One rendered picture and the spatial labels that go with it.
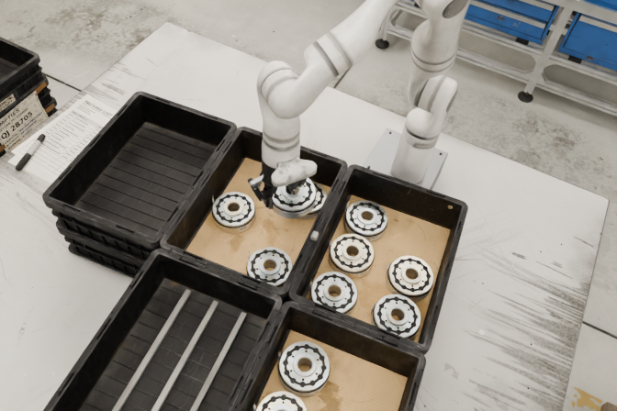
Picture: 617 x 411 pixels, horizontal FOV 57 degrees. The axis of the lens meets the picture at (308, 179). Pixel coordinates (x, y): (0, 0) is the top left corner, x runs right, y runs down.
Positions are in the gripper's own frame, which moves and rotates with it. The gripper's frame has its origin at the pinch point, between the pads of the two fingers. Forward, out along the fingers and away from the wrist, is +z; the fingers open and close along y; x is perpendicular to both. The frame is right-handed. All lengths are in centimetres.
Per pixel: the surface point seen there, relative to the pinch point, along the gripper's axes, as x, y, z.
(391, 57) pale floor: -131, -131, 102
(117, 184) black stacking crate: -31.5, 30.0, 16.8
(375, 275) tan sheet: 18.0, -16.4, 16.9
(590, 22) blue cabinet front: -66, -186, 50
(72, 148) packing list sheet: -61, 38, 30
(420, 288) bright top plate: 26.2, -22.7, 14.1
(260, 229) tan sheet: -4.3, 2.7, 16.8
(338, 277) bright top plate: 16.2, -7.3, 13.9
